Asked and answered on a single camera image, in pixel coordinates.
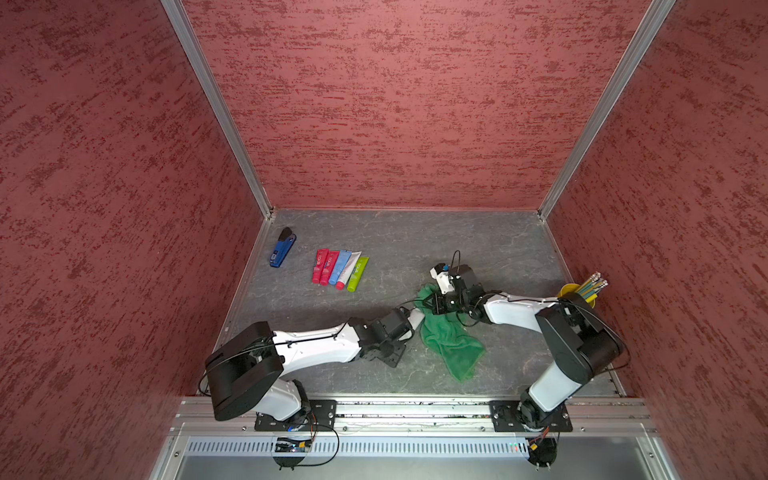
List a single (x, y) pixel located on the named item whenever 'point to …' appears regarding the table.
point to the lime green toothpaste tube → (357, 274)
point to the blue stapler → (283, 247)
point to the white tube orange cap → (416, 318)
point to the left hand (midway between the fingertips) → (392, 355)
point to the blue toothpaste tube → (340, 266)
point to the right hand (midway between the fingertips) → (425, 307)
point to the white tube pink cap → (348, 270)
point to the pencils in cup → (591, 286)
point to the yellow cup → (572, 288)
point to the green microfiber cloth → (446, 338)
